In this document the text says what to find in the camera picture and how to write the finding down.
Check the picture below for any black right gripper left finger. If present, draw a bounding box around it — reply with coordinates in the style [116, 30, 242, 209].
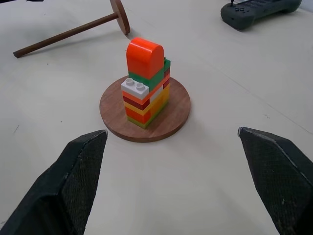
[0, 129, 109, 235]

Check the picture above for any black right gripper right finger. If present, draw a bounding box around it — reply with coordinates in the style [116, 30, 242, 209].
[237, 126, 313, 235]

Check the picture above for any wooden stick with disc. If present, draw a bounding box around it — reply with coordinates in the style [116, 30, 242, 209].
[13, 0, 131, 59]

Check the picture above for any round wooden base disc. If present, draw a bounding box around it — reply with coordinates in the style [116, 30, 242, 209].
[99, 75, 191, 143]

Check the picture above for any colourful building block tower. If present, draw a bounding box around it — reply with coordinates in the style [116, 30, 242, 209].
[120, 37, 171, 130]

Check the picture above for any dark grey handheld controller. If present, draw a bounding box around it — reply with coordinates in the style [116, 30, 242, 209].
[220, 0, 302, 31]

